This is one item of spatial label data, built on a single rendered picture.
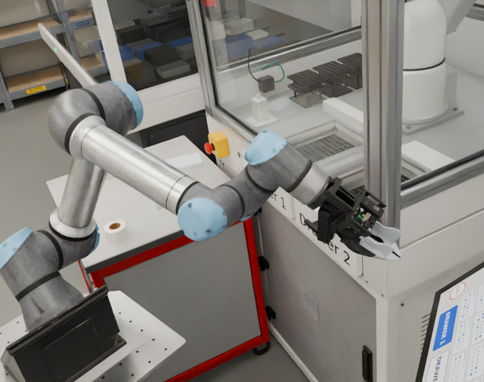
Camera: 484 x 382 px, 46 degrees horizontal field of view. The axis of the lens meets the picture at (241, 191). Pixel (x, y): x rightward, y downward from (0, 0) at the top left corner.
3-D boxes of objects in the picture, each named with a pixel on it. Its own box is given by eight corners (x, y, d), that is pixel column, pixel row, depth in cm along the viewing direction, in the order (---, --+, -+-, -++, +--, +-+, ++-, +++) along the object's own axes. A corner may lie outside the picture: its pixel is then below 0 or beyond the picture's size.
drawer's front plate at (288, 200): (291, 220, 169) (288, 188, 163) (245, 179, 191) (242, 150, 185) (296, 217, 169) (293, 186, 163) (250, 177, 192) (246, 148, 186)
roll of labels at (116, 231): (105, 233, 185) (102, 223, 183) (126, 227, 187) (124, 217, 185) (107, 245, 180) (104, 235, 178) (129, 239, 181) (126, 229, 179)
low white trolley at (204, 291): (140, 425, 212) (84, 267, 172) (97, 323, 261) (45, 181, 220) (276, 356, 231) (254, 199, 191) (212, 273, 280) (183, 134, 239)
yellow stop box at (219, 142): (217, 160, 201) (213, 142, 197) (208, 151, 206) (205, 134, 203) (230, 154, 202) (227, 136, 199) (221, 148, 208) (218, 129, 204)
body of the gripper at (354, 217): (373, 238, 104) (322, 198, 102) (349, 248, 111) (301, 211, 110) (390, 206, 107) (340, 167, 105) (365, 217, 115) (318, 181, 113)
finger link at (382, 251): (408, 267, 106) (370, 237, 105) (389, 272, 112) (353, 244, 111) (414, 253, 108) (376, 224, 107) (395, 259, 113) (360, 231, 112)
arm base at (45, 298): (35, 330, 129) (12, 293, 130) (26, 341, 141) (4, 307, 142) (92, 294, 138) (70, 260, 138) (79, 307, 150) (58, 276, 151)
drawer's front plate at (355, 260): (357, 278, 144) (356, 243, 138) (295, 223, 167) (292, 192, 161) (362, 275, 145) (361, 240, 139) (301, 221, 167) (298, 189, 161)
